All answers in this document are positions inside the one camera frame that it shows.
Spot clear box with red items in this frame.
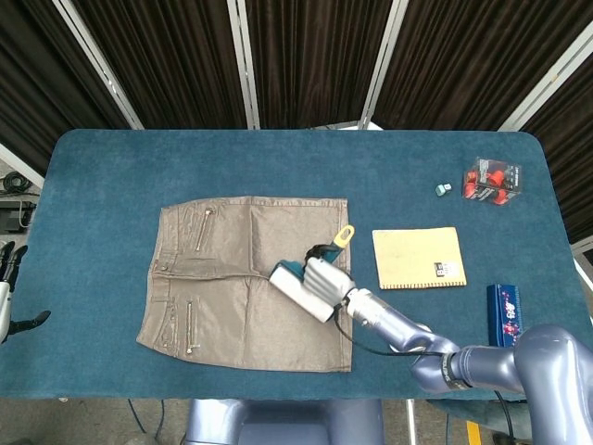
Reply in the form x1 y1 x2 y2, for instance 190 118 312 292
461 156 524 208

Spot black floor equipment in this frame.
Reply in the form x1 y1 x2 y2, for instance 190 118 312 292
0 170 39 234

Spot blue tablecloth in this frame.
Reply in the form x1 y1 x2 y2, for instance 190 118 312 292
0 128 593 418

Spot dark brown curtain panel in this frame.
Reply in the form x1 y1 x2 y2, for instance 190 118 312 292
69 0 246 130
523 64 593 245
245 0 395 130
0 0 135 163
375 0 593 132

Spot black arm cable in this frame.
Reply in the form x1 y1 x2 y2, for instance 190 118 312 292
329 300 464 361

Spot blue rectangular box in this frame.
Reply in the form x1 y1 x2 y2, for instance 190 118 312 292
486 283 525 348

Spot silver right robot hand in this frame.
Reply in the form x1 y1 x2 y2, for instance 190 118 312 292
300 244 358 312

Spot folded bronze metallic pants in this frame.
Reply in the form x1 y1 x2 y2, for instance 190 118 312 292
135 196 354 374

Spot silver-blue robot torso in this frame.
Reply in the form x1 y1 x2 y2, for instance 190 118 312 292
183 397 385 445

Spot yellow spiral notebook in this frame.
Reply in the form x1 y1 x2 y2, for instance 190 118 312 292
372 225 468 291

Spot teal lint roller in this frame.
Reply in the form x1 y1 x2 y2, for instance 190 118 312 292
267 223 356 324

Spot white table leg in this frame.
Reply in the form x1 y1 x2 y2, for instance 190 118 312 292
405 398 418 445

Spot white partition post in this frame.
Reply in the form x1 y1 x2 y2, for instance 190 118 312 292
225 0 261 130
51 0 145 131
360 0 410 131
498 27 593 134
0 142 46 189

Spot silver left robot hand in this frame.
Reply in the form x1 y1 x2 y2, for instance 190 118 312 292
0 239 52 345

